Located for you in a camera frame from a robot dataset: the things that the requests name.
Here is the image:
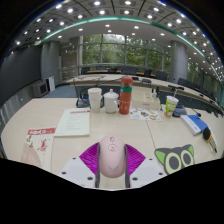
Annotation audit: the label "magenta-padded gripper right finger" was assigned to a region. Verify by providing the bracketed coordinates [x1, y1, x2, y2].
[123, 143, 167, 190]

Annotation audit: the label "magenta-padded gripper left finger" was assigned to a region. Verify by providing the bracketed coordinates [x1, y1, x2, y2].
[57, 141, 102, 190]

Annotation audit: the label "pink computer mouse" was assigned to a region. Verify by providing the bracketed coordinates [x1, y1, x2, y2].
[98, 134, 127, 179]

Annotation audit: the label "cat-face mouse pad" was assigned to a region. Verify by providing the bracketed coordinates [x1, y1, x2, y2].
[153, 143, 196, 176]

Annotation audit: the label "cream printed booklet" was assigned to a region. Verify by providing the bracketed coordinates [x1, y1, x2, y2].
[53, 106, 92, 138]

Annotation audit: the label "colourful sticker sheet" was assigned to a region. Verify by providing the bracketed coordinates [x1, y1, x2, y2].
[128, 107, 163, 122]

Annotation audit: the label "red and white leaflet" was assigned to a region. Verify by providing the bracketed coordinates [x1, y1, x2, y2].
[20, 126, 57, 173]

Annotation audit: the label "dark desk conference unit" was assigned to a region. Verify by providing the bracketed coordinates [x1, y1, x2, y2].
[171, 102, 188, 118]
[75, 86, 91, 109]

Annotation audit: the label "beige cardboard box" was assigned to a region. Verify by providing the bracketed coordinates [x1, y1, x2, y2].
[131, 89, 161, 111]

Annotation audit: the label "white lidded mug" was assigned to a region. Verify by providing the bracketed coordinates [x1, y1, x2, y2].
[102, 88, 120, 115]

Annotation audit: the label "red drink bottle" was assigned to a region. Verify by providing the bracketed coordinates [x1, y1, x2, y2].
[118, 75, 134, 116]

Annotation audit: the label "green printed paper cup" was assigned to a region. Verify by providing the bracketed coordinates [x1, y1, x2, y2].
[164, 95, 180, 118]

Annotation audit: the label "blue and white book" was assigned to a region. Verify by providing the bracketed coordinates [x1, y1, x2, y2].
[179, 113, 210, 137]

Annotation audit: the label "black handheld microphone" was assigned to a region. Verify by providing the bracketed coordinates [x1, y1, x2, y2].
[202, 126, 219, 154]

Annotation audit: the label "dark office chairs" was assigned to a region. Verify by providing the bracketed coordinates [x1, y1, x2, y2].
[80, 65, 219, 101]

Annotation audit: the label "ceiling lights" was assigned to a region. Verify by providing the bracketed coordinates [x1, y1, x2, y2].
[14, 0, 224, 77]

